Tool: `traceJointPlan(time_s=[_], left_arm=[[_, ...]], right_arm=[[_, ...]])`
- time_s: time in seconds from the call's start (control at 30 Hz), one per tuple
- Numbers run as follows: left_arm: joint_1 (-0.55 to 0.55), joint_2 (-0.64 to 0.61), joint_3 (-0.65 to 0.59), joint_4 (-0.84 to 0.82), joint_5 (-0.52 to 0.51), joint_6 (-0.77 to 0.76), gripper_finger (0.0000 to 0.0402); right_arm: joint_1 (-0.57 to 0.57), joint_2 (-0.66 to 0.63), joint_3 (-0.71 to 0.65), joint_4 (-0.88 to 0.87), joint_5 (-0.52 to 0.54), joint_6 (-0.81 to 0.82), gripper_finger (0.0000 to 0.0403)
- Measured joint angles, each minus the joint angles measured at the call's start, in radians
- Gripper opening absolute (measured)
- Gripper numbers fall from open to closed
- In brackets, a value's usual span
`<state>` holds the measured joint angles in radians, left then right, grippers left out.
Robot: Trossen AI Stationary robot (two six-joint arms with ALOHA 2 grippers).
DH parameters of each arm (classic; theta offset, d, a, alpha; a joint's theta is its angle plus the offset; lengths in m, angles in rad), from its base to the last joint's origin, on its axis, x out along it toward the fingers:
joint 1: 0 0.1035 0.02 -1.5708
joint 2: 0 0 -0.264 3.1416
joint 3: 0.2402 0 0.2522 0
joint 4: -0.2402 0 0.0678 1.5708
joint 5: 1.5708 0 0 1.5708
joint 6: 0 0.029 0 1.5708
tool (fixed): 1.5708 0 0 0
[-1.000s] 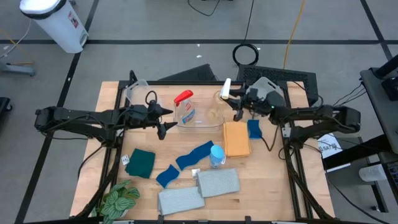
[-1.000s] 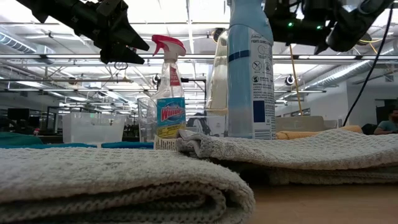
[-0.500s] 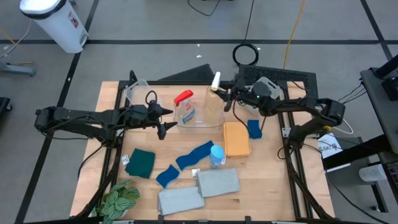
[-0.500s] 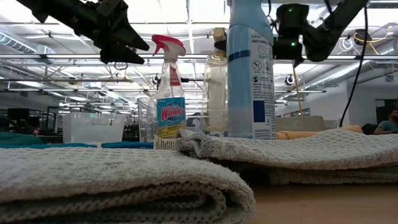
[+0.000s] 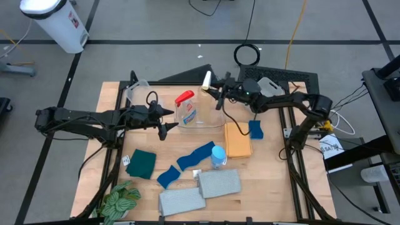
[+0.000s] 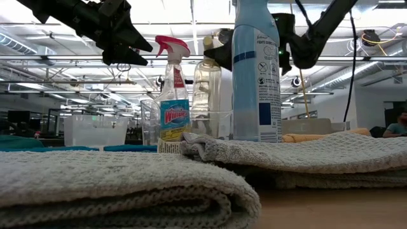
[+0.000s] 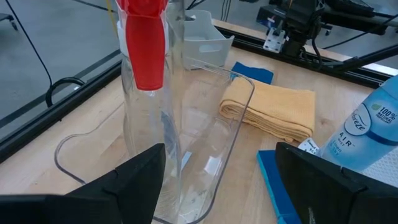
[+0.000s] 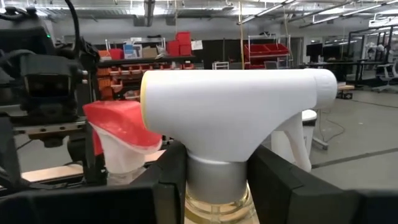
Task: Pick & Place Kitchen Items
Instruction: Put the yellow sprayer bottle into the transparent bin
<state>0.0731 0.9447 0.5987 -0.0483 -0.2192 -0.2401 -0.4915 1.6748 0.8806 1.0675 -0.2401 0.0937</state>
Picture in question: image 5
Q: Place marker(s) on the large clear plastic bin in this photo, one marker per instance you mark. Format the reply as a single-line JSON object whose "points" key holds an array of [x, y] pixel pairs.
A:
{"points": [[212, 125]]}

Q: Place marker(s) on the grey waffle-weave towel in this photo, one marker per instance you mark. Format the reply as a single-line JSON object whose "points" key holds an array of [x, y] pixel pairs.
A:
{"points": [[218, 183], [182, 201]]}

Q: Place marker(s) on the black perforated floor mat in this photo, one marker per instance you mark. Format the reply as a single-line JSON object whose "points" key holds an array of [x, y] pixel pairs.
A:
{"points": [[281, 75]]}

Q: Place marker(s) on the black triangular floor panel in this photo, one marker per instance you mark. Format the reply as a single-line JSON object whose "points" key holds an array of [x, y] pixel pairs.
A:
{"points": [[193, 75]]}

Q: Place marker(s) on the green striped leaf plant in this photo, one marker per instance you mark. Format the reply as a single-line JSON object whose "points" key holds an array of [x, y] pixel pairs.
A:
{"points": [[117, 201]]}

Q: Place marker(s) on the long blue cloth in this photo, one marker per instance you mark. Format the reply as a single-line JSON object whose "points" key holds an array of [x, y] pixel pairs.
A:
{"points": [[204, 150]]}

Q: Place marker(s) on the dark green cloth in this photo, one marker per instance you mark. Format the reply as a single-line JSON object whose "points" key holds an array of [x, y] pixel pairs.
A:
{"points": [[141, 164]]}

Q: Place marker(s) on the blue wavy sponge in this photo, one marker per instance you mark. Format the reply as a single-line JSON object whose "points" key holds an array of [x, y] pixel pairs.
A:
{"points": [[256, 129], [168, 177], [187, 161]]}

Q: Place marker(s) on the black aluminium table frame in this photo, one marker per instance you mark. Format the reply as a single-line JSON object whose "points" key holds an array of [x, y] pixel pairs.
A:
{"points": [[111, 168]]}

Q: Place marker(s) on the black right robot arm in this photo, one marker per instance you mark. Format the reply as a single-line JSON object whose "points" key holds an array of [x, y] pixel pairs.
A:
{"points": [[297, 100]]}

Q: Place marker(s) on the orange folded cloth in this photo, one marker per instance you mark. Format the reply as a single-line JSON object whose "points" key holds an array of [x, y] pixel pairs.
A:
{"points": [[237, 140]]}

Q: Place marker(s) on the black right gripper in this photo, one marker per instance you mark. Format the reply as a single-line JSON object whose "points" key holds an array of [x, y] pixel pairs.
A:
{"points": [[243, 90]]}

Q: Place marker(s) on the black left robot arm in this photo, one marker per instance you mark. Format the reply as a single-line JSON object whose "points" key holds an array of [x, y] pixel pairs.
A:
{"points": [[78, 118]]}

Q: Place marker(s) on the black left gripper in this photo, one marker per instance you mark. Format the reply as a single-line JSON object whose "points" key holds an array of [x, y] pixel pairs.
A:
{"points": [[143, 117]]}

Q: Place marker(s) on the blue-capped clear bottle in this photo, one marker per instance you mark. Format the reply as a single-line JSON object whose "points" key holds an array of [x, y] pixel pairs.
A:
{"points": [[218, 154]]}

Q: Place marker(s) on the white paper sign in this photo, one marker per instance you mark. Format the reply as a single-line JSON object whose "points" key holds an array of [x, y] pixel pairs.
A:
{"points": [[331, 147]]}

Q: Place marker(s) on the white pedal trash can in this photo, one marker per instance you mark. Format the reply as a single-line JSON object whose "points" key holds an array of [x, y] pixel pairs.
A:
{"points": [[59, 28]]}

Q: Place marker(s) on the small frosted plastic bin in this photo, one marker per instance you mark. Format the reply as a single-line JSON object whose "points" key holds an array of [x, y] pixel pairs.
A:
{"points": [[137, 90]]}

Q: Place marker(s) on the black side desk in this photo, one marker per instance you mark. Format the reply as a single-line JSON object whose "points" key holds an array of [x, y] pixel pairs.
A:
{"points": [[381, 103]]}

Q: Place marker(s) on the white paper tag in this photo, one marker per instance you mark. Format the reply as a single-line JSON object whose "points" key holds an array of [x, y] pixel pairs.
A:
{"points": [[197, 173], [126, 160]]}

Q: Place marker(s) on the Windex spray bottle red trigger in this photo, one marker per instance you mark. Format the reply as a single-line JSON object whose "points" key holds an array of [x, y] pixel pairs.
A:
{"points": [[186, 109]]}

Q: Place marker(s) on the grey stand foot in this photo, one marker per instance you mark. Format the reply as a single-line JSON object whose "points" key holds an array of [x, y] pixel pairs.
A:
{"points": [[18, 69]]}

